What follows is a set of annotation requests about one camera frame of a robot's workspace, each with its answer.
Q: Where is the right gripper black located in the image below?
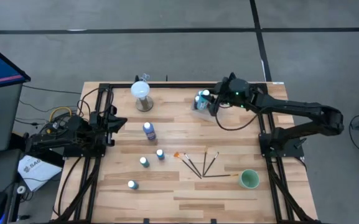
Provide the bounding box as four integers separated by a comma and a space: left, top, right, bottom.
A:
204, 77, 251, 118

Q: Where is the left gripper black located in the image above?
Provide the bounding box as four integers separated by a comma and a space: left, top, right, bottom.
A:
88, 105, 128, 147

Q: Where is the large teal paint bottle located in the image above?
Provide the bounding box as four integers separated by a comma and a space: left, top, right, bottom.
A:
197, 89, 211, 111

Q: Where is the large purple-blue paint bottle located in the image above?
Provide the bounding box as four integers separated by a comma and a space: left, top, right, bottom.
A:
142, 121, 157, 141

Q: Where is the paintbrush with orange bristles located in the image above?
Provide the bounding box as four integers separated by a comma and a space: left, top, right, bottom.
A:
173, 151, 203, 180

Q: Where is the paintbrush with pale bristles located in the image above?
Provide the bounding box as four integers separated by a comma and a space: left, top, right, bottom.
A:
184, 152, 203, 177

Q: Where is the thin black paintbrush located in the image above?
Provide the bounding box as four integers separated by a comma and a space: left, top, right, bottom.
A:
202, 147, 208, 177
203, 151, 220, 177
202, 173, 240, 179

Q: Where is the white mushroom lamp brass base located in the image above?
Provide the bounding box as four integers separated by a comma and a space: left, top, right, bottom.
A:
130, 80, 154, 112

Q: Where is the green cup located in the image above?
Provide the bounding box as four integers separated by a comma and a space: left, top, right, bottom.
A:
238, 169, 260, 190

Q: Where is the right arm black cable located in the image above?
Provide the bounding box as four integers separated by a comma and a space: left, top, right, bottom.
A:
215, 107, 260, 131

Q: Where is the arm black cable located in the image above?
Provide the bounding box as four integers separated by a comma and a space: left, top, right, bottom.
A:
76, 86, 115, 118
215, 107, 260, 131

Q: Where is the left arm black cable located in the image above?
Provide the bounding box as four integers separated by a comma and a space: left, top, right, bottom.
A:
76, 86, 115, 118

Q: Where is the yellow cable coil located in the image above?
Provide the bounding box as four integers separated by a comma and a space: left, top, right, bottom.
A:
49, 106, 73, 124

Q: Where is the thin black floor cable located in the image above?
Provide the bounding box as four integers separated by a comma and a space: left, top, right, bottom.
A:
22, 84, 82, 94

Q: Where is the thick black base cable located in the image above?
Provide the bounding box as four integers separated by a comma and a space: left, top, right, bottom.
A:
57, 157, 84, 218

